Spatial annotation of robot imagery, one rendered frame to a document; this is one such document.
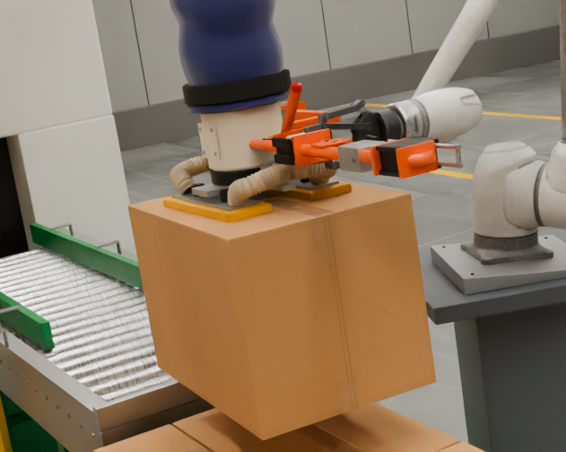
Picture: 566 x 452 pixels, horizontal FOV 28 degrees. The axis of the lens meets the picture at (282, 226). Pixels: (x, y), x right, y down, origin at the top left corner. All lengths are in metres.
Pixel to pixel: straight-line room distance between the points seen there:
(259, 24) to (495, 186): 0.75
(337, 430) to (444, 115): 0.73
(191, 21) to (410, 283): 0.69
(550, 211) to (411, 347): 0.58
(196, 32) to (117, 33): 9.59
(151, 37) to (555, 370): 9.55
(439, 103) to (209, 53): 0.47
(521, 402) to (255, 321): 0.93
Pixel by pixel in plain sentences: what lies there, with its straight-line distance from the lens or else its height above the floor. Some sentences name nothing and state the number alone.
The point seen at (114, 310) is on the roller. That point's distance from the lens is 3.78.
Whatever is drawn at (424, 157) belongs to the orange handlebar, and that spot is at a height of 1.21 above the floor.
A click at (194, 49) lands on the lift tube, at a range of 2.31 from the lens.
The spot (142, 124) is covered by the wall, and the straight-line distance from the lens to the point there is 11.83.
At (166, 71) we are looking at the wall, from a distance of 12.06.
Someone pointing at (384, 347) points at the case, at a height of 0.78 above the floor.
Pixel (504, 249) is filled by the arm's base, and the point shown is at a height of 0.81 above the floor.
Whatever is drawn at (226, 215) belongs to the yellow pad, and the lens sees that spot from 2.22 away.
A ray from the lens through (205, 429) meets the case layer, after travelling 2.63.
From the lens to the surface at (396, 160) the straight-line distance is 1.86.
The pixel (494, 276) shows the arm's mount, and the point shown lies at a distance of 2.64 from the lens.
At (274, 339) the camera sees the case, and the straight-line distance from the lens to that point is 2.14.
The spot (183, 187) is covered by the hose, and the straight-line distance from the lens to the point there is 2.47.
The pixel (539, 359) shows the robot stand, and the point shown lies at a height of 0.54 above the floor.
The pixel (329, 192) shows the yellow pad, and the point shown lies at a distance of 2.31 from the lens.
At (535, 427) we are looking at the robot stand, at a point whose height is 0.36.
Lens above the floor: 1.53
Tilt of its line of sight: 13 degrees down
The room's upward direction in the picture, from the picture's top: 9 degrees counter-clockwise
